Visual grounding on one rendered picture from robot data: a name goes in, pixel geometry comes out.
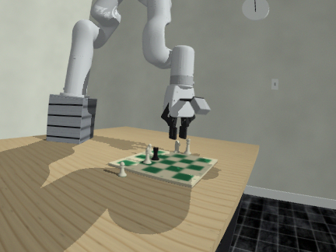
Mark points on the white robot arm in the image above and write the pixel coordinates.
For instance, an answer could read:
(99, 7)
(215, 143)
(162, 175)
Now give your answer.
(86, 36)

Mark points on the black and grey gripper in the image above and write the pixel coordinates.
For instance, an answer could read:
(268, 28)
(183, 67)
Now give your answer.
(174, 108)

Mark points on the black rook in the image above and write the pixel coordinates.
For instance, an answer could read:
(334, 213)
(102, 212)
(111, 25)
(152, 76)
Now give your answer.
(155, 154)

